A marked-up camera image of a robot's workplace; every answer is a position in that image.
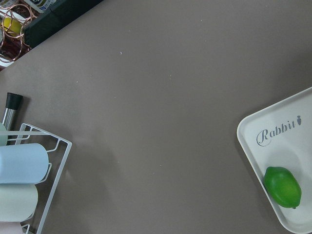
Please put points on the steel muddler black tip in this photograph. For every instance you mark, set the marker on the steel muddler black tip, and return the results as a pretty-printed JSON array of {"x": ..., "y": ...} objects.
[{"x": 13, "y": 102}]

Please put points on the black bar on table edge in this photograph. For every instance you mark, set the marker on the black bar on table edge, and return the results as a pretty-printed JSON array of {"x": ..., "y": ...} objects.
[{"x": 57, "y": 16}]

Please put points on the pink cup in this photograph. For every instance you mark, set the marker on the pink cup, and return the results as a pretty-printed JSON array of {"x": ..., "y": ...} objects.
[{"x": 10, "y": 228}]

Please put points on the white wire cup rack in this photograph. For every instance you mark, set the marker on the white wire cup rack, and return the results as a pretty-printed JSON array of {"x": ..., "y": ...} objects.
[{"x": 58, "y": 150}]

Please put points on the mint green cup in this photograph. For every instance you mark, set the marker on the mint green cup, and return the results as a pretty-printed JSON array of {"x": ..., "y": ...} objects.
[{"x": 3, "y": 138}]

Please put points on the green lime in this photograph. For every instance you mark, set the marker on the green lime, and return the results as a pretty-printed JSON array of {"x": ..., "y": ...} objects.
[{"x": 283, "y": 187}]

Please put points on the cream rabbit tray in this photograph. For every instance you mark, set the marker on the cream rabbit tray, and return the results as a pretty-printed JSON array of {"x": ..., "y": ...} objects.
[{"x": 281, "y": 135}]

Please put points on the copper wire bottle rack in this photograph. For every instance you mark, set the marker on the copper wire bottle rack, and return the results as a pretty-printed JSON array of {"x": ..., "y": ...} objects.
[{"x": 15, "y": 15}]

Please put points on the light blue cup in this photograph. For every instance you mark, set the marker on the light blue cup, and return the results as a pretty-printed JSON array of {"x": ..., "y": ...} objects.
[{"x": 23, "y": 163}]

